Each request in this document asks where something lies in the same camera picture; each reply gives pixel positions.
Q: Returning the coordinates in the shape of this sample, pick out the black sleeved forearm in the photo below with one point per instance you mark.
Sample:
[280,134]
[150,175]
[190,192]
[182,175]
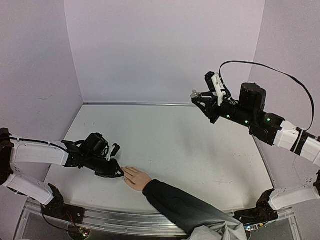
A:
[184,210]

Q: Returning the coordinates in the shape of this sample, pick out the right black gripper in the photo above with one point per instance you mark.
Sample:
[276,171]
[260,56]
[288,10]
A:
[214,109]

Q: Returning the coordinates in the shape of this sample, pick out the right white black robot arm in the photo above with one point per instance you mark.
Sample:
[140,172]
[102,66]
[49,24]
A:
[273,130]

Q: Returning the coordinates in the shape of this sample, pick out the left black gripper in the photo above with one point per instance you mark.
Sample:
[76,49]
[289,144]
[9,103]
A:
[111,172]

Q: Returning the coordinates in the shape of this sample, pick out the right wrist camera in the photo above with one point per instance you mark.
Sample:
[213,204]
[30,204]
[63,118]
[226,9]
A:
[217,87]

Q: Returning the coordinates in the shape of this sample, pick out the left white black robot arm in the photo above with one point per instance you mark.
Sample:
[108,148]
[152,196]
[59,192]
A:
[93,153]

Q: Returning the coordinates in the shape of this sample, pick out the clear nail polish bottle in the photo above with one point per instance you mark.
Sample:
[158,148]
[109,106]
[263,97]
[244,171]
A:
[195,94]

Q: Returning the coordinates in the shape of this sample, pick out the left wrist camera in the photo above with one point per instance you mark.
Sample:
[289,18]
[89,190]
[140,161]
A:
[112,152]

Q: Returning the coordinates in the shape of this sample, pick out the grey fabric garment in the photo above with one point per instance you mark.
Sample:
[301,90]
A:
[219,232]

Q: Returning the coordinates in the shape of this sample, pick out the mannequin hand on table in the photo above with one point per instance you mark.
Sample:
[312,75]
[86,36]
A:
[135,178]

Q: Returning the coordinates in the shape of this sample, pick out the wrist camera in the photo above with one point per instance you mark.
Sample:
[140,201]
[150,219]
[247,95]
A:
[217,87]
[112,152]

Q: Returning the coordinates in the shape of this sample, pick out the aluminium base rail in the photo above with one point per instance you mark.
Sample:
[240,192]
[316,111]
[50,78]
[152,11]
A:
[76,223]

